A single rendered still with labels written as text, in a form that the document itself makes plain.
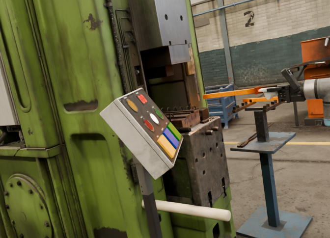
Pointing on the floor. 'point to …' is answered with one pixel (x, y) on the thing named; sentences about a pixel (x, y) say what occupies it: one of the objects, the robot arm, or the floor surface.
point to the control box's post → (149, 201)
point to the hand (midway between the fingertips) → (261, 89)
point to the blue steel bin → (222, 103)
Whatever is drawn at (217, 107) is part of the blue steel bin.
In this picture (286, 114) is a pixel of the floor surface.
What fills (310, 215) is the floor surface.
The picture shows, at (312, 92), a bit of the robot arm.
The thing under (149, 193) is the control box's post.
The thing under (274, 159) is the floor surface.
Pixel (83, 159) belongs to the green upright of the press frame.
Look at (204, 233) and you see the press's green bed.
